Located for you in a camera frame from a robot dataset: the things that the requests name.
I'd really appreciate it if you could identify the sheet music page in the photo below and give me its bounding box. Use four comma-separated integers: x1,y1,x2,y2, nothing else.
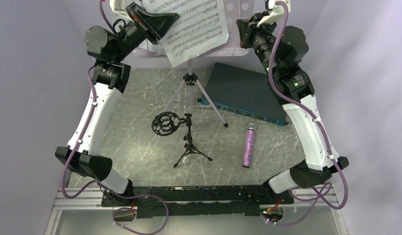
140,0,229,67

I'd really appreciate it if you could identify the purple glitter microphone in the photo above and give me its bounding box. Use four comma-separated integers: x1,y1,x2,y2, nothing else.
242,123,257,168

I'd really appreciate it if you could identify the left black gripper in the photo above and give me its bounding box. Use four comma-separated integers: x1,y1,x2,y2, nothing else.
113,2,179,63

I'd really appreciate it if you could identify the dark blue rack unit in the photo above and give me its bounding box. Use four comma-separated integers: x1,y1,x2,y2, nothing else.
205,63,288,126

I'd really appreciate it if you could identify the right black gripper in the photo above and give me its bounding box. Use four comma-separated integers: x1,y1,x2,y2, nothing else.
237,11,279,76

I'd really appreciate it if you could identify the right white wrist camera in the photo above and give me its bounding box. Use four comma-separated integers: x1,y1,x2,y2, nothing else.
257,0,285,26

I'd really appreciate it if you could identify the aluminium frame rail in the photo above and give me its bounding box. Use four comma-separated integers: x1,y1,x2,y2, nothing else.
52,183,340,211

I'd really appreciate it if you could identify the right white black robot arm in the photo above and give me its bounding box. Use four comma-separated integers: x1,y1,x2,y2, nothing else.
236,13,349,203

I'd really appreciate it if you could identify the black microphone shock mount stand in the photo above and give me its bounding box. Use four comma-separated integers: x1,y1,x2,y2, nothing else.
151,111,213,168

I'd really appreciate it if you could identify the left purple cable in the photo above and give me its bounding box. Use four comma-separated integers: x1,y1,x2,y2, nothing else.
59,0,169,235

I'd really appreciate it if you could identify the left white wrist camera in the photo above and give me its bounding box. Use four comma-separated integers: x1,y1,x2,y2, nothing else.
109,0,127,16

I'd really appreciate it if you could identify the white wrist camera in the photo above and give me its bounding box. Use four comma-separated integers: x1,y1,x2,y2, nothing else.
257,0,285,26
109,0,127,16

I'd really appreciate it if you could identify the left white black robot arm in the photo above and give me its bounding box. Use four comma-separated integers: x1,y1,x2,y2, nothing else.
55,2,179,206

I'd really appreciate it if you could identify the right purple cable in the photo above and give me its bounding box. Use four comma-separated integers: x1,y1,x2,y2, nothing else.
261,0,349,227

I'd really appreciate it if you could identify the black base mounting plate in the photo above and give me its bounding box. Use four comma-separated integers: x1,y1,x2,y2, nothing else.
101,185,294,219

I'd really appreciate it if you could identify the purple cable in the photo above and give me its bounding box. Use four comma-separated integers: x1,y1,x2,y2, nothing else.
59,0,169,235
261,0,349,227

